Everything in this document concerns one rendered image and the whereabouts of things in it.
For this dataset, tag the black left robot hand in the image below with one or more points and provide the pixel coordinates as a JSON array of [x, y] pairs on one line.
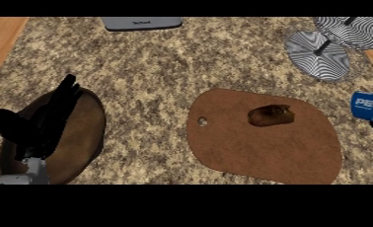
[[53, 115]]

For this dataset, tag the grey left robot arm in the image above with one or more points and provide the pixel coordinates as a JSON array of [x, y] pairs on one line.
[[29, 173]]

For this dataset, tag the dark brown can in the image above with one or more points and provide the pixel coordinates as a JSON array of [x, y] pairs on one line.
[[271, 115]]

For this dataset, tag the brown wooden cutting board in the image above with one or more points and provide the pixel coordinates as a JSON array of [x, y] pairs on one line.
[[271, 145]]

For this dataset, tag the blue can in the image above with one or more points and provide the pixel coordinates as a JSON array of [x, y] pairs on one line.
[[362, 105]]

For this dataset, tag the brown round wooden plate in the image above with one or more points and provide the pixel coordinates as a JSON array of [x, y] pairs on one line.
[[76, 135]]

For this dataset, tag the grey flat appliance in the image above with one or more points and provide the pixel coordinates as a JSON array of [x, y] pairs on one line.
[[141, 23]]

